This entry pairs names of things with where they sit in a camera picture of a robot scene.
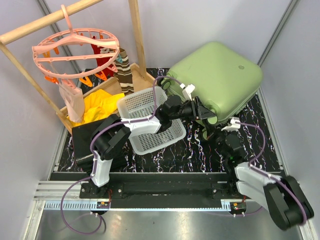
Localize pale pink garment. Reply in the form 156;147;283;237
58;82;85;123

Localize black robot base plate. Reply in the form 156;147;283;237
48;171;281;211

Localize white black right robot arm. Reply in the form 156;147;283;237
209;132;315;230

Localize wooden clothes rack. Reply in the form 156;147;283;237
0;0;155;132

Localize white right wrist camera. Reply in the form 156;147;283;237
221;116;241;132

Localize yellow shorts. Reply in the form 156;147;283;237
71;89;125;127

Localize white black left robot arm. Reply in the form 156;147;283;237
89;95;217;198

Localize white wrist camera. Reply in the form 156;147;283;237
221;116;241;132
179;83;196;101

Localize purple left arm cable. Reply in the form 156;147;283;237
59;76;185;235

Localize green hard-shell suitcase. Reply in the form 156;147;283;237
158;41;263;140

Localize orange clothespin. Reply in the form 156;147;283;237
78;76;93;88

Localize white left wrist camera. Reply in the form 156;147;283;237
179;83;196;101

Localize teal clothespin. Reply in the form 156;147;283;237
116;55;123;64

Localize aluminium frame rail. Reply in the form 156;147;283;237
22;179;316;240

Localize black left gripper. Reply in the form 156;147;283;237
170;96;215;121

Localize white plastic mesh basket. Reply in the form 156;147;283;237
117;86;186;155

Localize red garment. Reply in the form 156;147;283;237
91;44;114;81

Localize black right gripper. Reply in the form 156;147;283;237
206;123;232;161

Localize black box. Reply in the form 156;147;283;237
71;117;128;173

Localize brown striped sock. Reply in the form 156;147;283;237
114;48;134;95

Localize pink round clip hanger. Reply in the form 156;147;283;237
32;4;120;83

